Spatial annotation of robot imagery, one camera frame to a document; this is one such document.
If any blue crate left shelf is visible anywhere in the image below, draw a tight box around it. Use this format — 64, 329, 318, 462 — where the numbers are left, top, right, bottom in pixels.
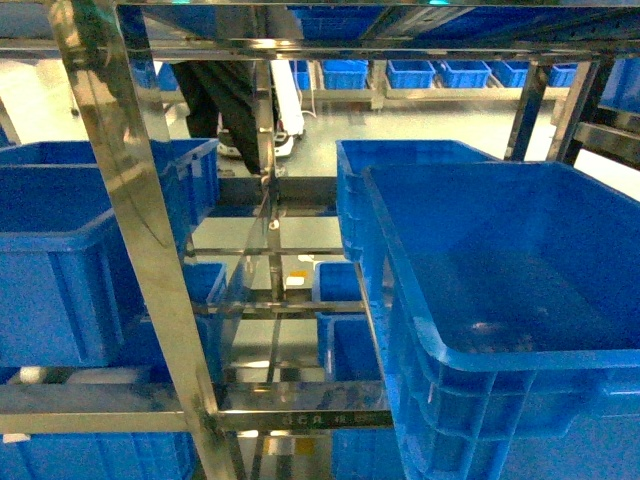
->
0, 138, 221, 369

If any blue crate behind target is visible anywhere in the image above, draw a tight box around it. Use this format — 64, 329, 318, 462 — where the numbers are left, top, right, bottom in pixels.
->
336, 140, 496, 262

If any person in dark trousers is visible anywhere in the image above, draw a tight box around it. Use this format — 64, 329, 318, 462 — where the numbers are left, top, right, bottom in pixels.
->
171, 60, 262, 175

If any large blue target crate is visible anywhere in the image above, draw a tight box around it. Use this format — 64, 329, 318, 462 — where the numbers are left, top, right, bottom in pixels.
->
362, 162, 639, 479

